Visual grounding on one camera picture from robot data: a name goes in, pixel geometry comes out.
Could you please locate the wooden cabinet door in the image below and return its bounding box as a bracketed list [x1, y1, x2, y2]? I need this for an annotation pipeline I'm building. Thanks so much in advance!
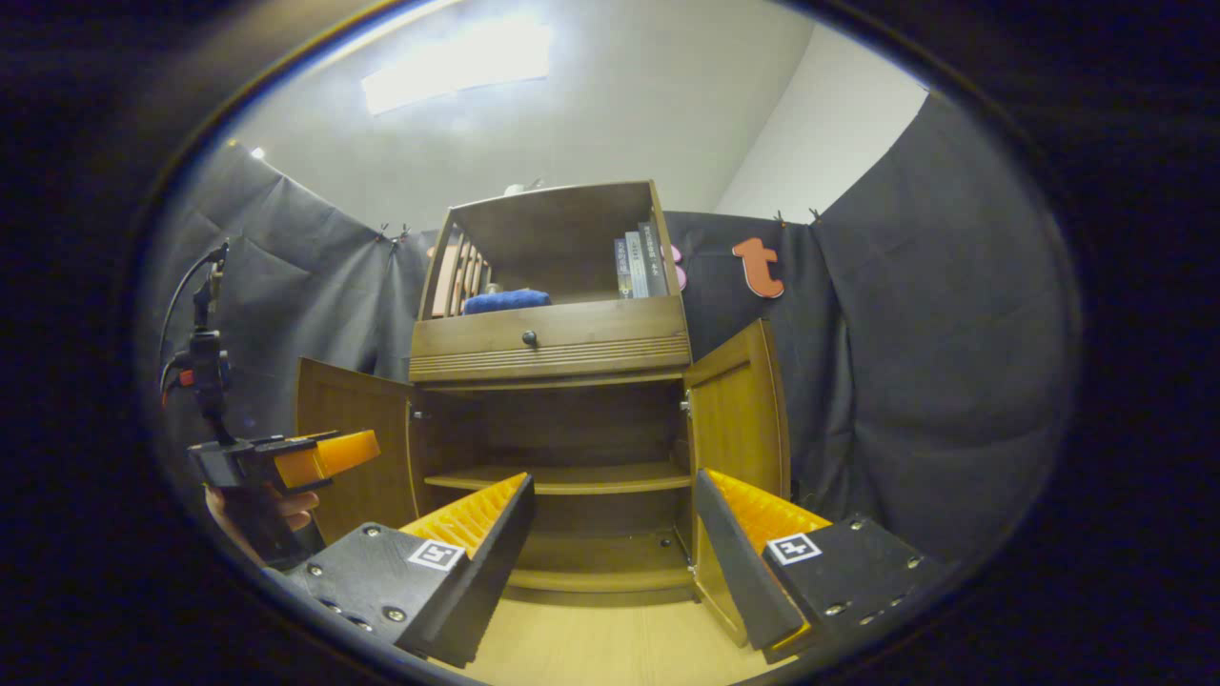
[294, 357, 425, 546]
[681, 318, 792, 649]

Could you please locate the black backdrop cloth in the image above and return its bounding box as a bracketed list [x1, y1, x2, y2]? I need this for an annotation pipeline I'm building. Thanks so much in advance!
[143, 91, 1083, 563]

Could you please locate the wooden double-door shoe cabinet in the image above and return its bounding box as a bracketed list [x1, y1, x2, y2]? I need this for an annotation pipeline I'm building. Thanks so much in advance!
[294, 179, 792, 649]

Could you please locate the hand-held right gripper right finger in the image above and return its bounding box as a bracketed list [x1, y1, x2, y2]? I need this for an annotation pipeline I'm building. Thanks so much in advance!
[693, 467, 945, 665]

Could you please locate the grey book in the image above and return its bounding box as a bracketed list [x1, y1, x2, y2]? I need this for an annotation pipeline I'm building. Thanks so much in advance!
[624, 231, 651, 298]

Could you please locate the wooden cabinet drawer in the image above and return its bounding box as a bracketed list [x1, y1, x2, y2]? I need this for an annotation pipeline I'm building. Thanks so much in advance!
[408, 295, 693, 385]

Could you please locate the wooden inner cabinet shelf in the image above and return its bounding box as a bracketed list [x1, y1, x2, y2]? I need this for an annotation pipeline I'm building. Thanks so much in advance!
[424, 462, 694, 496]

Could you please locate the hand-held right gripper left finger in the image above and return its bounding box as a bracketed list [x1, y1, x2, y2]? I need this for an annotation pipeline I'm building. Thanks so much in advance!
[286, 472, 537, 668]

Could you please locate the black cable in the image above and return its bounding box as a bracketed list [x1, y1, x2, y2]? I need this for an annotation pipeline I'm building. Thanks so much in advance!
[157, 246, 228, 387]

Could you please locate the ceiling light panel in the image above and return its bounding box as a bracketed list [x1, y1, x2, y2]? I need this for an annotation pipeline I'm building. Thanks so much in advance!
[360, 24, 554, 115]

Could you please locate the blue folded cloth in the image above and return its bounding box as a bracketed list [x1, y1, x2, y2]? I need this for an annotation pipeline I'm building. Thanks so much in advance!
[462, 289, 553, 315]

